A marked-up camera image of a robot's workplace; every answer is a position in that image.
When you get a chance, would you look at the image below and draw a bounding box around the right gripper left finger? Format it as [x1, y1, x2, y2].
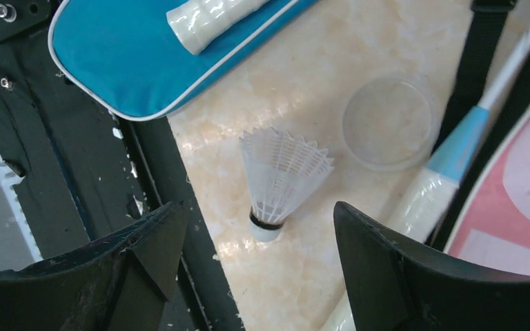
[0, 202, 187, 330]

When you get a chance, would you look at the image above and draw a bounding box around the pink racket cover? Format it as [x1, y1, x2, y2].
[424, 0, 530, 279]

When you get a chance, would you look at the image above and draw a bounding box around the blue racket cover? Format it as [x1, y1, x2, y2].
[48, 1, 311, 121]

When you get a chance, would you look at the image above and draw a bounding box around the clear tube lid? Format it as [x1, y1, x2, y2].
[342, 74, 442, 172]

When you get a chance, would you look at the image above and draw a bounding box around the upper blue badminton racket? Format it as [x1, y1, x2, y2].
[166, 0, 268, 55]

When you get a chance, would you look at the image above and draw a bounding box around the blue badminton racket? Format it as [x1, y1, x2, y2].
[166, 0, 268, 55]
[324, 26, 530, 330]

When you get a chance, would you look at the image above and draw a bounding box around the white shuttlecock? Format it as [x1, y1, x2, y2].
[239, 127, 334, 242]

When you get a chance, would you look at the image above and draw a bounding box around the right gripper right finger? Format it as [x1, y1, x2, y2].
[333, 201, 530, 330]

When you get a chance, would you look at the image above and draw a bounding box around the lower blue badminton racket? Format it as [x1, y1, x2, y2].
[324, 26, 530, 330]

